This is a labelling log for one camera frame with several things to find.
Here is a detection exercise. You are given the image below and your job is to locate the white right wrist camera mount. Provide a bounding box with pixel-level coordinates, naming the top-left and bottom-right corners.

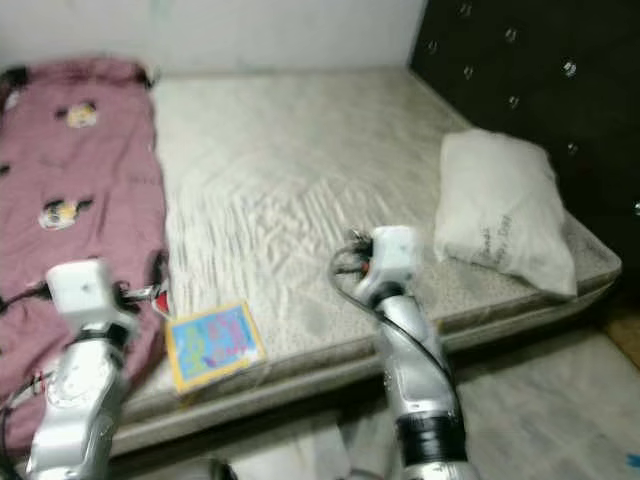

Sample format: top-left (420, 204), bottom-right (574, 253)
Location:
top-left (365, 225), bottom-right (422, 292)

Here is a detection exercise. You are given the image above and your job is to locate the long black left arm cable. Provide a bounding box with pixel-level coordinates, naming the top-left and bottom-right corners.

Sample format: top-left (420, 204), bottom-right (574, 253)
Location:
top-left (0, 288), bottom-right (53, 313)

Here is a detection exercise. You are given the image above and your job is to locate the dark tufted headboard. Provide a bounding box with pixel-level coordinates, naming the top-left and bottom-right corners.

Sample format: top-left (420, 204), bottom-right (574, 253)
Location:
top-left (408, 0), bottom-right (640, 257)

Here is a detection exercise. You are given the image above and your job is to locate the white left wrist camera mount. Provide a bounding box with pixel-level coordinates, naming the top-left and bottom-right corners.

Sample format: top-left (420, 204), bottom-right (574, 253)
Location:
top-left (47, 258), bottom-right (137, 337)

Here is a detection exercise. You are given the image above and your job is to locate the silver left robot leg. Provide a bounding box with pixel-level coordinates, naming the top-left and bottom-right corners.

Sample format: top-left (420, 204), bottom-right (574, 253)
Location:
top-left (185, 458), bottom-right (241, 480)

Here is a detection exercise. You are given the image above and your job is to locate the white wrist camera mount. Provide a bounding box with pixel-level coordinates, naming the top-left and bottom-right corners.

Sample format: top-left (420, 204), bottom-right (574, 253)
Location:
top-left (47, 258), bottom-right (137, 337)
top-left (365, 225), bottom-right (422, 292)

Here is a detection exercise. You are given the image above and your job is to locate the white pillow with lettering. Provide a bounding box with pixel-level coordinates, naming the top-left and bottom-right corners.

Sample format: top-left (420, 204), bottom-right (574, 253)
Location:
top-left (435, 128), bottom-right (580, 300)

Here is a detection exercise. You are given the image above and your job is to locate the short black left arm cable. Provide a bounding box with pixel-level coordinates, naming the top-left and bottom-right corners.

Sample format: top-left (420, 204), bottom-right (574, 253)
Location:
top-left (5, 372), bottom-right (51, 461)

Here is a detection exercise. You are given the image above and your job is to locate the beige quilted mattress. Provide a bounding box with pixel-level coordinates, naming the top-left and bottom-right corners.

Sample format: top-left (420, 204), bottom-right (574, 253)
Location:
top-left (0, 65), bottom-right (624, 463)

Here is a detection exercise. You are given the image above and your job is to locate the colourful yellow-edged picture book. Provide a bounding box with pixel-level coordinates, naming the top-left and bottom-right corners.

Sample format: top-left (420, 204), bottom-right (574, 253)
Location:
top-left (165, 300), bottom-right (269, 394)

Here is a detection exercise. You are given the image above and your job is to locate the pink cartoon print blanket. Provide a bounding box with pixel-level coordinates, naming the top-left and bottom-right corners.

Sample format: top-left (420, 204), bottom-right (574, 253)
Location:
top-left (0, 58), bottom-right (170, 463)

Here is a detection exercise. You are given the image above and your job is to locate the brown woven floor mat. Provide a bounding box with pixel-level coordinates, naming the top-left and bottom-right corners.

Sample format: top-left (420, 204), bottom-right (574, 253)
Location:
top-left (600, 305), bottom-right (640, 373)

